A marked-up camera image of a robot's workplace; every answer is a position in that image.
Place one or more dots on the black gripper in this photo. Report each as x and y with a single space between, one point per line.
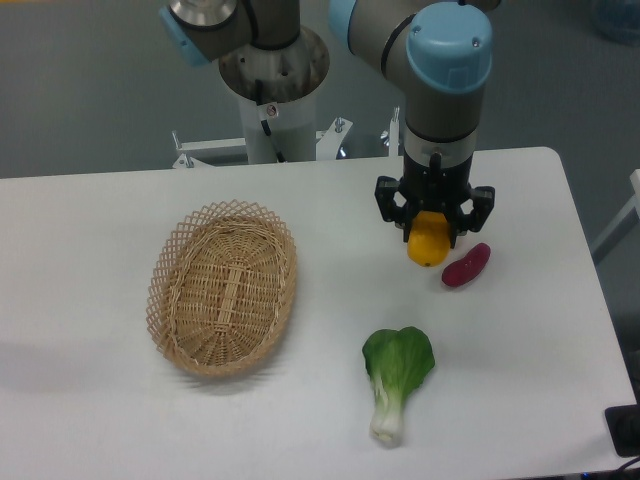
435 188

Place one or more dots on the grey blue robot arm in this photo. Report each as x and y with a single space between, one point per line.
437 53

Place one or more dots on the oval wicker basket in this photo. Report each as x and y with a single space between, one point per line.
222 289

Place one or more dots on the purple sweet potato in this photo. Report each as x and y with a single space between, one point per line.
467 268

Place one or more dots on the green bok choy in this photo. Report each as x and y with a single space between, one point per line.
397 363

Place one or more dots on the white furniture leg right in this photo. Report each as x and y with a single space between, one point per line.
620 225

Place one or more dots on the blue object top right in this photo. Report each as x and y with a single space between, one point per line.
617 19

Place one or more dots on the black device at table edge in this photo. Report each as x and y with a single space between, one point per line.
623 425

